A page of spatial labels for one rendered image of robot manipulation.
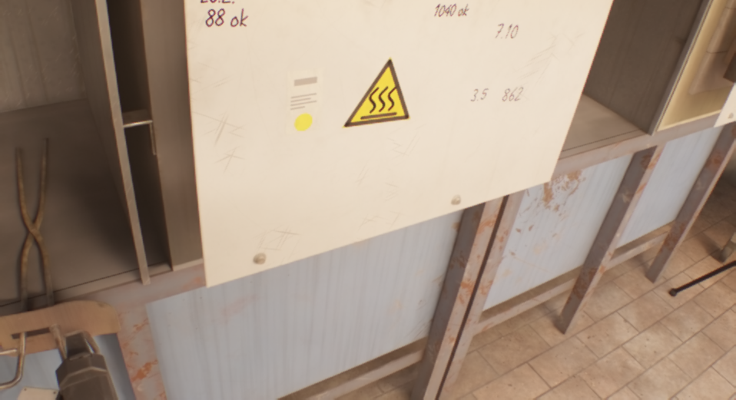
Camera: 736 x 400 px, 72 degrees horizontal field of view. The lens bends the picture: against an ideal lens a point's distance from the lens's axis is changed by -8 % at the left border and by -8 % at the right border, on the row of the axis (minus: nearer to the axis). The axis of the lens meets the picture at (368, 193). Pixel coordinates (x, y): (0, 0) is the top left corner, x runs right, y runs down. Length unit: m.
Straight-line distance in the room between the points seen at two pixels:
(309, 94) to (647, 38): 1.07
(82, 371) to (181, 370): 0.47
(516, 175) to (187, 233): 0.52
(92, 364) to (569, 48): 0.74
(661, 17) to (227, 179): 1.15
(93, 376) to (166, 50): 0.37
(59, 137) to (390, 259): 0.72
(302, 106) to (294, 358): 0.76
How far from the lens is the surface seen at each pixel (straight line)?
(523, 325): 2.04
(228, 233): 0.65
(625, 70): 1.54
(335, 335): 1.25
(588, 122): 1.46
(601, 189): 1.64
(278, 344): 1.17
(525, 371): 1.91
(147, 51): 0.65
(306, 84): 0.58
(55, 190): 1.04
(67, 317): 0.78
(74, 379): 0.67
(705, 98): 1.71
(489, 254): 1.29
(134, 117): 0.69
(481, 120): 0.77
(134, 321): 0.89
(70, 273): 0.87
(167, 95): 0.67
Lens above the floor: 1.43
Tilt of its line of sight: 36 degrees down
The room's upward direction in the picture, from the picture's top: 8 degrees clockwise
